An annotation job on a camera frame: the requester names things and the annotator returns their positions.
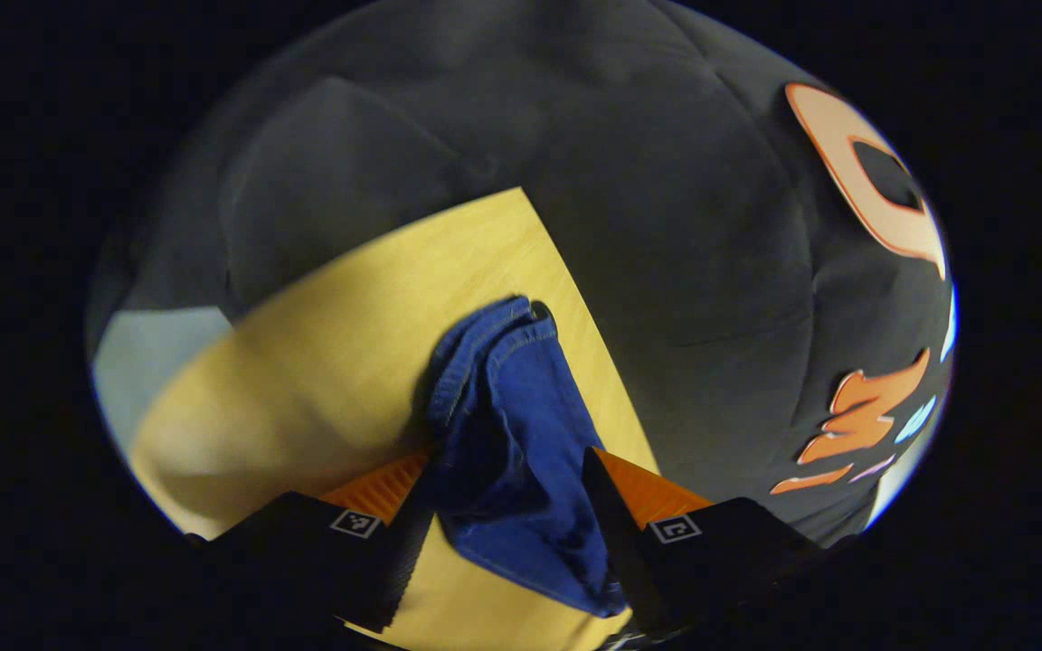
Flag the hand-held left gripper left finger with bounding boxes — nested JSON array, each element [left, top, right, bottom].
[[185, 447, 439, 634]]

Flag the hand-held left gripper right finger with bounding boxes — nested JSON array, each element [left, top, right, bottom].
[[581, 446, 826, 639]]

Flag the black backdrop cloth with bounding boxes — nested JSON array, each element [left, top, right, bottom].
[[87, 0, 956, 549]]

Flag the blue denim jeans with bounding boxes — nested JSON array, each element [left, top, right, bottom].
[[412, 296, 632, 619]]

